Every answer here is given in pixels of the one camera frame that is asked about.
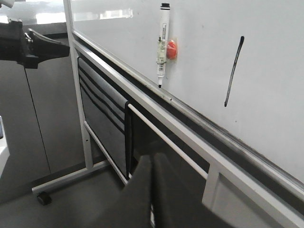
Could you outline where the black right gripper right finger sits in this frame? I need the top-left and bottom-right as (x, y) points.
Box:
(152, 153), (232, 228)

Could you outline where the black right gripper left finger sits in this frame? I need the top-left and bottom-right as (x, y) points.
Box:
(87, 155), (152, 228)

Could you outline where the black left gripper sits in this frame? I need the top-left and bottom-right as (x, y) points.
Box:
(0, 19), (70, 69)

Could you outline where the white whiteboard marker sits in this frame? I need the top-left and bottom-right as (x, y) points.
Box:
(156, 2), (171, 88)

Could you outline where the red round magnet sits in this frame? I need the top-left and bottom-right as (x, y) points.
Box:
(166, 40), (178, 60)

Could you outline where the white whiteboard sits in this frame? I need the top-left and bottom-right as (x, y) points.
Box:
(70, 0), (304, 183)

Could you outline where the black caster wheel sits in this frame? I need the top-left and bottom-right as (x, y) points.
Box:
(37, 191), (52, 206)

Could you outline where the grey fabric hanging organizer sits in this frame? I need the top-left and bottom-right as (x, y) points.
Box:
(77, 58), (133, 179)

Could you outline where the white whiteboard stand frame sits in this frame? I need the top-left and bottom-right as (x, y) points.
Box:
(33, 0), (304, 228)

